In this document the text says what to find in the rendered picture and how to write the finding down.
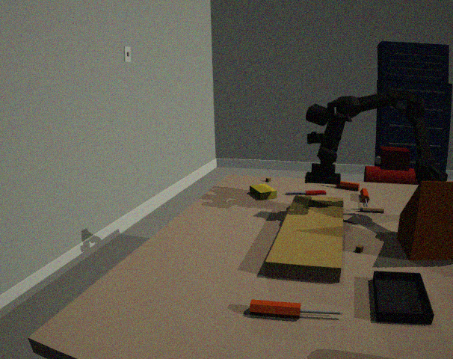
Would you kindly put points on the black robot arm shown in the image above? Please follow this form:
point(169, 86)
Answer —
point(426, 167)

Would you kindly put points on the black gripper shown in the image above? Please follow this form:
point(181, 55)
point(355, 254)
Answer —
point(327, 153)

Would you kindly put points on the yellow panel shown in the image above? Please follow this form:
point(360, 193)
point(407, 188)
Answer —
point(309, 244)

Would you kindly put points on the orange-handled awl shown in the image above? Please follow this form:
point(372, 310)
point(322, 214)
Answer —
point(364, 195)
point(349, 185)
point(281, 309)

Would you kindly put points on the yellow flat block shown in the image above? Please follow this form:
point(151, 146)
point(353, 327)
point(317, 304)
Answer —
point(263, 191)

